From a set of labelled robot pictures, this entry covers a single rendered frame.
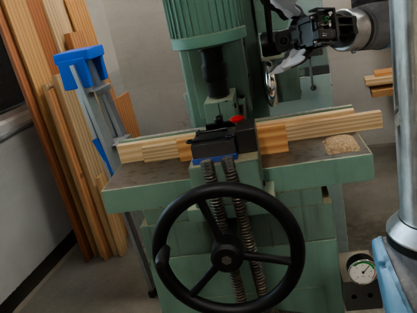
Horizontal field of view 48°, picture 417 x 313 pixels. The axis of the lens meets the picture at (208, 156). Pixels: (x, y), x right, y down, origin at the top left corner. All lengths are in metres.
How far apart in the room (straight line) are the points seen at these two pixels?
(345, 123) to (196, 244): 0.45
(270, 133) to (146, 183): 0.30
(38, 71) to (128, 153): 1.42
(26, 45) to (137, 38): 1.33
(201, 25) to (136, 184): 0.38
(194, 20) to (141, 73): 2.74
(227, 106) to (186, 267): 0.39
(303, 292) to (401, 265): 0.49
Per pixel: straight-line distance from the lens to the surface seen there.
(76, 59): 1.98
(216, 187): 0.82
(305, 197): 1.04
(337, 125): 1.15
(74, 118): 2.51
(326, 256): 1.11
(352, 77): 3.52
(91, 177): 2.56
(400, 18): 0.62
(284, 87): 1.28
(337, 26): 1.00
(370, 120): 1.16
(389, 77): 3.04
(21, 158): 2.63
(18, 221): 2.58
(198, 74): 1.21
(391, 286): 0.70
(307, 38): 0.99
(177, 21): 1.05
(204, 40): 1.02
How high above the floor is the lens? 1.27
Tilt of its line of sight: 19 degrees down
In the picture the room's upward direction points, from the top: 11 degrees counter-clockwise
